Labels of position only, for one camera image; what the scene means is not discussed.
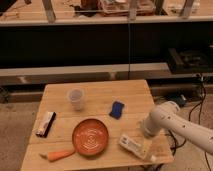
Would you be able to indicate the black box on shelf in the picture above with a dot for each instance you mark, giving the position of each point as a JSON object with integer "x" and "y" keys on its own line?
{"x": 189, "y": 62}

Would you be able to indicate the clear plastic cup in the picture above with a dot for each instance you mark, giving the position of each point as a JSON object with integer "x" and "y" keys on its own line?
{"x": 76, "y": 98}

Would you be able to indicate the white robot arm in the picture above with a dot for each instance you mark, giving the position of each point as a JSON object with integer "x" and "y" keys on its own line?
{"x": 164, "y": 116}

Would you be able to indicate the orange carrot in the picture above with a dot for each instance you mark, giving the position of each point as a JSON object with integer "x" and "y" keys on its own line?
{"x": 56, "y": 155}

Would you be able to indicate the red tray on shelf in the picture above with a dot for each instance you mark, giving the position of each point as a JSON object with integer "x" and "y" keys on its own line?
{"x": 121, "y": 7}

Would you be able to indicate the wooden table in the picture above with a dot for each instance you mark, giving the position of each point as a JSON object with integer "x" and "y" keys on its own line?
{"x": 98, "y": 100}

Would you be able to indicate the blue sponge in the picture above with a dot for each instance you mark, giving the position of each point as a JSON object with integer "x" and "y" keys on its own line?
{"x": 116, "y": 111}

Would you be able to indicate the black and silver packet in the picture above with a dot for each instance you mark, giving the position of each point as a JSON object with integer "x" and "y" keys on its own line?
{"x": 45, "y": 124}

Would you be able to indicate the white plastic bottle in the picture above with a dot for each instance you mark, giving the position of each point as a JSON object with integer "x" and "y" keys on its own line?
{"x": 140, "y": 150}

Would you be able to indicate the orange ceramic bowl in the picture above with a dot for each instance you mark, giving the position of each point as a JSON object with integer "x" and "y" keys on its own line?
{"x": 90, "y": 137}

